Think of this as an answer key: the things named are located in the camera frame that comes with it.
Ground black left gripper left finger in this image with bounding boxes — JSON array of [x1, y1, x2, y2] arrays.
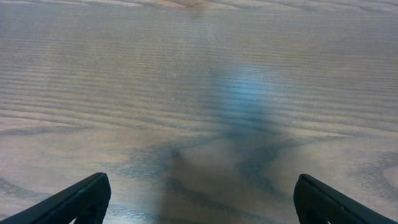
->
[[1, 172, 111, 224]]

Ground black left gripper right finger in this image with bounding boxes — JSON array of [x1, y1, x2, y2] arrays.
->
[[294, 174, 397, 224]]

